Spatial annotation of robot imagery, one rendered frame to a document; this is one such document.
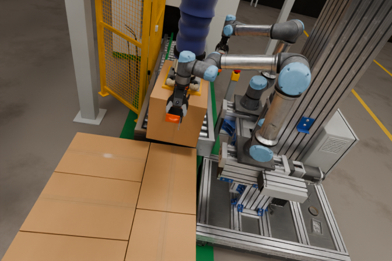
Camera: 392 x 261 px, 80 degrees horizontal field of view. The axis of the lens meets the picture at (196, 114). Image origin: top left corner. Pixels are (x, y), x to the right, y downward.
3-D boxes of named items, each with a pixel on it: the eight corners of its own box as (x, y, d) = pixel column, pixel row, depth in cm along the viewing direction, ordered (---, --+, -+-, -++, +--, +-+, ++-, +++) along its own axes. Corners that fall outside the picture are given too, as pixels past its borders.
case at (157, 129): (160, 96, 230) (165, 59, 205) (200, 104, 232) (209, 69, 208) (146, 138, 182) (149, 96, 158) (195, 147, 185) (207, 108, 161)
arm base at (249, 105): (257, 101, 187) (262, 91, 181) (259, 112, 175) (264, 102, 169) (239, 97, 187) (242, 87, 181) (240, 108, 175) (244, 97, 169)
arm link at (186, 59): (193, 59, 104) (177, 53, 106) (189, 80, 111) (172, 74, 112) (199, 53, 110) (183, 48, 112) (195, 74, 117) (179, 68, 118)
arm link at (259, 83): (242, 92, 174) (248, 77, 165) (251, 87, 183) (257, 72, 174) (256, 101, 168) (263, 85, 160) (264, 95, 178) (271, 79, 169)
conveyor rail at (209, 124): (201, 52, 399) (203, 41, 388) (204, 52, 400) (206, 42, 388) (204, 153, 218) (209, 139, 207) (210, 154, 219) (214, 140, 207)
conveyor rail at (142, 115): (163, 44, 392) (164, 33, 380) (166, 45, 392) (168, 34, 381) (133, 143, 211) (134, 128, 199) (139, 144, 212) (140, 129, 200)
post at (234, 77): (209, 141, 292) (232, 70, 230) (214, 141, 292) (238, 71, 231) (209, 144, 286) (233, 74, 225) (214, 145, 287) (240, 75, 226)
